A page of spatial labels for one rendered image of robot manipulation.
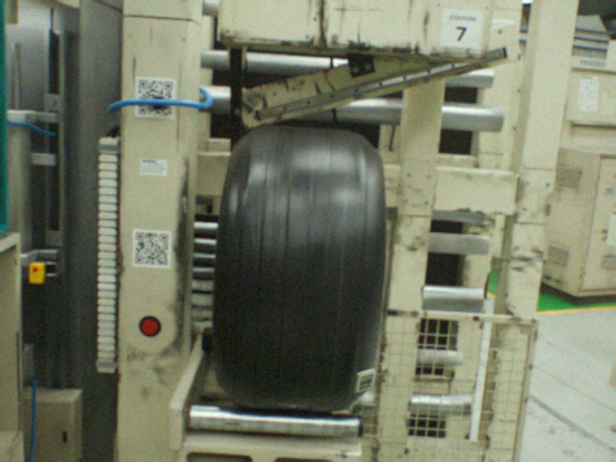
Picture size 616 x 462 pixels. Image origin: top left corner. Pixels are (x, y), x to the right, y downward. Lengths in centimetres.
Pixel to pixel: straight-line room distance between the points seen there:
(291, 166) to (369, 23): 48
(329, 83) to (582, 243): 439
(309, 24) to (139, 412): 90
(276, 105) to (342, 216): 59
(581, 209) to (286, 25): 456
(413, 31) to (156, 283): 78
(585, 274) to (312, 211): 490
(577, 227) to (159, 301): 484
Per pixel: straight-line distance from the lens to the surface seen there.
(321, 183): 121
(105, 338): 147
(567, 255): 603
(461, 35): 162
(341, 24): 159
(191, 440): 142
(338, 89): 171
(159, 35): 135
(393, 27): 160
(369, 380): 128
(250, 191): 120
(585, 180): 589
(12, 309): 132
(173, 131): 134
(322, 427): 140
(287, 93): 171
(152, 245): 138
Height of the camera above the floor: 154
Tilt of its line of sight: 11 degrees down
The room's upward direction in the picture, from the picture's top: 4 degrees clockwise
